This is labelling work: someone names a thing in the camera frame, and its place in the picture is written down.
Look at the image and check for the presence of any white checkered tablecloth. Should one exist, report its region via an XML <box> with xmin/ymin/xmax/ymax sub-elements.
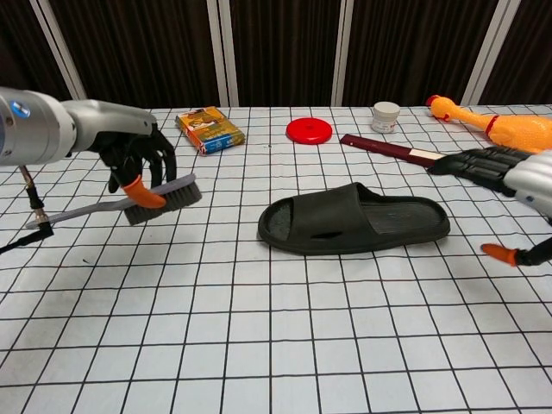
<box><xmin>0</xmin><ymin>104</ymin><xmax>552</xmax><ymax>414</ymax></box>

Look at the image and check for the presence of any small white jar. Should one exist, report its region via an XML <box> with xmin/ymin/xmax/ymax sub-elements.
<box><xmin>371</xmin><ymin>101</ymin><xmax>400</xmax><ymax>134</ymax></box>

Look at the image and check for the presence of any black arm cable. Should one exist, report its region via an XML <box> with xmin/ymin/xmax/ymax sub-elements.
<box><xmin>0</xmin><ymin>166</ymin><xmax>55</xmax><ymax>255</ymax></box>

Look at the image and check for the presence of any orange printed carton box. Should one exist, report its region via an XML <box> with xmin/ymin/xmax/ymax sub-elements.
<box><xmin>174</xmin><ymin>106</ymin><xmax>248</xmax><ymax>157</ymax></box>

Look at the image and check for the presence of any black rubber slipper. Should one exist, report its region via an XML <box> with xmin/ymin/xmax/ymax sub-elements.
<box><xmin>257</xmin><ymin>181</ymin><xmax>451</xmax><ymax>255</ymax></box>

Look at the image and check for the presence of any yellow rubber chicken toy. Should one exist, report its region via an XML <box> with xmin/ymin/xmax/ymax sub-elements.
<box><xmin>425</xmin><ymin>94</ymin><xmax>552</xmax><ymax>154</ymax></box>

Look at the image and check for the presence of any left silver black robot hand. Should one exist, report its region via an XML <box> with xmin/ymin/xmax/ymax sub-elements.
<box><xmin>64</xmin><ymin>99</ymin><xmax>178</xmax><ymax>209</ymax></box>

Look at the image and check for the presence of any red round disc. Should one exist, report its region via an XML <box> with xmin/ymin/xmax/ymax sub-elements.
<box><xmin>285</xmin><ymin>118</ymin><xmax>335</xmax><ymax>145</ymax></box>

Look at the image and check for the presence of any grey scrub brush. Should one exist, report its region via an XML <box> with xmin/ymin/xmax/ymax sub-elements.
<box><xmin>25</xmin><ymin>172</ymin><xmax>204</xmax><ymax>229</ymax></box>

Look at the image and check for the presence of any white partition frame post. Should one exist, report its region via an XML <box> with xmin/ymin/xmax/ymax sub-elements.
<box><xmin>205</xmin><ymin>0</ymin><xmax>241</xmax><ymax>108</ymax></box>
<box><xmin>461</xmin><ymin>0</ymin><xmax>512</xmax><ymax>106</ymax></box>
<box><xmin>28</xmin><ymin>0</ymin><xmax>91</xmax><ymax>104</ymax></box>
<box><xmin>332</xmin><ymin>0</ymin><xmax>360</xmax><ymax>108</ymax></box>

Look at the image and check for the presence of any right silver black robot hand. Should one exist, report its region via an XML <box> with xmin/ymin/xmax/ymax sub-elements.
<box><xmin>426</xmin><ymin>147</ymin><xmax>552</xmax><ymax>268</ymax></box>

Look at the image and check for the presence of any dark red folded fan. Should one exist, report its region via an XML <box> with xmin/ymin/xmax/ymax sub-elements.
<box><xmin>339</xmin><ymin>133</ymin><xmax>449</xmax><ymax>170</ymax></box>

